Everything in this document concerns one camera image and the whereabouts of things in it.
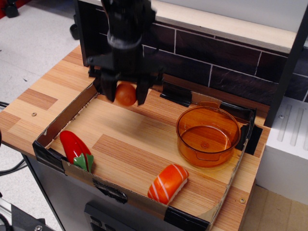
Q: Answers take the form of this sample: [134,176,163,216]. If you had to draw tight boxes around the white ribbed sink unit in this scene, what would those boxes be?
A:
[256,97,308,204]

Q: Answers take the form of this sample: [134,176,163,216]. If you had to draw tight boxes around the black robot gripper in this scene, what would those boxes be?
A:
[87,33,165,105]

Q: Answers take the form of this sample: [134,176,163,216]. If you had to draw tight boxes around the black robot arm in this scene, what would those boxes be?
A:
[86,0,165,105]

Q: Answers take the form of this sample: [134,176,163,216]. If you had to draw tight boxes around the dark tile backsplash panel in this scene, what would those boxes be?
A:
[74,0,308,127]

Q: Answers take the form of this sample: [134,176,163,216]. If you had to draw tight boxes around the black cables at left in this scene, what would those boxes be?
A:
[0,101,26,177]

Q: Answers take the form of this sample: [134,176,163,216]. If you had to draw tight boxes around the transparent orange plastic pot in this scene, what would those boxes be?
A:
[176,102,241,167]

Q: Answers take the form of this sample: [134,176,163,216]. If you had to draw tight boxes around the cardboard fence with black tape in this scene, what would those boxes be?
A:
[32,63,257,231]

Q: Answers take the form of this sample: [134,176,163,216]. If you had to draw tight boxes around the black metal bracket corner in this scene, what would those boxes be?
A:
[0,194,48,231]

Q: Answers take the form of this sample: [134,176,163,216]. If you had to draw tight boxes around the toy salmon nigiri sushi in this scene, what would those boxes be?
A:
[147,164,189,205]

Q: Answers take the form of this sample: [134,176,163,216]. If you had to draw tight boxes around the red toy chili pepper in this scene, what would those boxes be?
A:
[60,130,94,173]

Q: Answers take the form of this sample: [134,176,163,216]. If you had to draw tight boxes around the black stand base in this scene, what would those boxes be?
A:
[1,0,19,18]

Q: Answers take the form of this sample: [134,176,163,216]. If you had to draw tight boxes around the orange toy carrot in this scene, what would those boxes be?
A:
[115,82,137,106]

